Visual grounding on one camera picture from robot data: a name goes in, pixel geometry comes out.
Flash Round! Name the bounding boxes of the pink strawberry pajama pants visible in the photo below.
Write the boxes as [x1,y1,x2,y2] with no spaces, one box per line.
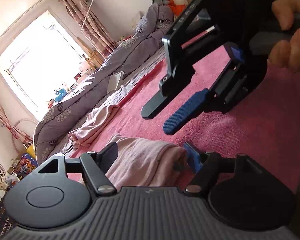
[106,134,190,191]

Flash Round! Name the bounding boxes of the person's right hand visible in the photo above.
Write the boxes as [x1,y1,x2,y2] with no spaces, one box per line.
[268,0,300,74]

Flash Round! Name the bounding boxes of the pink pajama top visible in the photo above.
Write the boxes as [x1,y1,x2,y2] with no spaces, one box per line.
[68,105,120,147]

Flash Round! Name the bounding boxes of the white book on bed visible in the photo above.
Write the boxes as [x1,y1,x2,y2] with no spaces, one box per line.
[107,71,125,93]

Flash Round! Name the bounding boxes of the yellow shopping bag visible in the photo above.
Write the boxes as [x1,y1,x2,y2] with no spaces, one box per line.
[26,145,36,159]

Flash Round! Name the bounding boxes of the colourful toy box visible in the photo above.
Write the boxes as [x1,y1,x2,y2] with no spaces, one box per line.
[14,153,38,175]

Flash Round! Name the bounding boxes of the grey patterned quilt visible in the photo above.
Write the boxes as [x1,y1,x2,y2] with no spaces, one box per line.
[34,2,174,164]

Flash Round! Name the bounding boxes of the left pink curtain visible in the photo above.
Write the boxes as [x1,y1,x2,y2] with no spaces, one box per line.
[0,104,32,145]

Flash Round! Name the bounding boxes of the pink curtain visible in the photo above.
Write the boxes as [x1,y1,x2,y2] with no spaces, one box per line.
[0,104,32,145]
[57,0,117,59]

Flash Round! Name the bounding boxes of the wooden chair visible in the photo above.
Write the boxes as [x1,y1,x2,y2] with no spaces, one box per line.
[77,37,104,69]

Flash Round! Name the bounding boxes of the pink bed blanket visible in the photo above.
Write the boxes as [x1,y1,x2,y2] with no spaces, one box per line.
[72,47,300,191]

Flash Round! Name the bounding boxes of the blue plush toy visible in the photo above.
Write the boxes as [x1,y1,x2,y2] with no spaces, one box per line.
[55,88,68,102]

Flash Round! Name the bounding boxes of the pink hula hoop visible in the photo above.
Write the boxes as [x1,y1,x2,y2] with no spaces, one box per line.
[12,118,37,147]

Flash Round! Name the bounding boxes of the patterned dark cloth covered cabinet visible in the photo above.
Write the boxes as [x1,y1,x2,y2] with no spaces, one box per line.
[0,199,16,237]

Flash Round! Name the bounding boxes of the right pink curtain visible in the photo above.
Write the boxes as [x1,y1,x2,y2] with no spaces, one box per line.
[57,0,117,59]

